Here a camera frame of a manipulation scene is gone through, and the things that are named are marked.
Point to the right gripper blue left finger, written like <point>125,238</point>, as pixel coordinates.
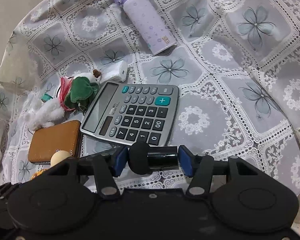
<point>104,166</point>

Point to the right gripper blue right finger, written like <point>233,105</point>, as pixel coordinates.
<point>201,169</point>

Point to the black makeup brush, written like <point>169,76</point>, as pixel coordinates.
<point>143,158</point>

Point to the beige teal makeup sponge brush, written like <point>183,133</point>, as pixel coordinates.
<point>59,156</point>

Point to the white green plush toy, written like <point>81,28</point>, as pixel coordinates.
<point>76,93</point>

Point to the brown leather wallet case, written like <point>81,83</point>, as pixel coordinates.
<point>47,141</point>

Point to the grey desktop calculator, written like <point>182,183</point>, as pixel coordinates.
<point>127,113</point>

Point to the green washi tape roll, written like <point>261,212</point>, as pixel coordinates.
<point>46,97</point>

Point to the grey lace floral tablecloth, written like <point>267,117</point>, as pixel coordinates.
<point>236,63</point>

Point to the purple water bottle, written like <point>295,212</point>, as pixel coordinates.
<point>149,24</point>

